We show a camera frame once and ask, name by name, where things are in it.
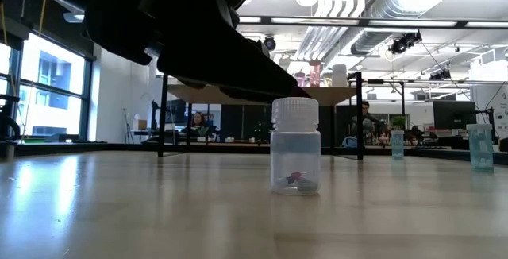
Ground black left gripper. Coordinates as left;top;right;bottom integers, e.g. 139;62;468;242
42;0;311;99

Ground clear bottle ribbed cap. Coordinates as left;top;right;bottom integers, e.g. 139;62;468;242
270;97;321;196

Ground white opaque plastic bottle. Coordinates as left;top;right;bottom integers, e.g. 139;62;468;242
331;64;348;88

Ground teal vial white cap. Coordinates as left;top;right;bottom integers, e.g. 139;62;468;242
466;123;495;172
391;129;406;161

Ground wooden shelf black legs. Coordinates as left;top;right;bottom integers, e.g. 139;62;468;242
157;71;364;161

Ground person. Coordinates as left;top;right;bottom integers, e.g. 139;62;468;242
189;111;211;137
351;100;384;145

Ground black overhead rig bar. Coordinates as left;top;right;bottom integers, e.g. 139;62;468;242
237;14;508;29

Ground black ceiling spotlight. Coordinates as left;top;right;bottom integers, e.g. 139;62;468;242
388;31;423;56

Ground large glass window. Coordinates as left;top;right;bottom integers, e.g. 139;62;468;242
0;32;93;141

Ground black computer monitor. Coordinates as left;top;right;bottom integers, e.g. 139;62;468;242
432;99;477;130

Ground silver air duct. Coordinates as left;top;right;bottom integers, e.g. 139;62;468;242
348;0;508;56

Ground black ceiling camera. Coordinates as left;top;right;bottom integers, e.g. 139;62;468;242
428;68;453;81

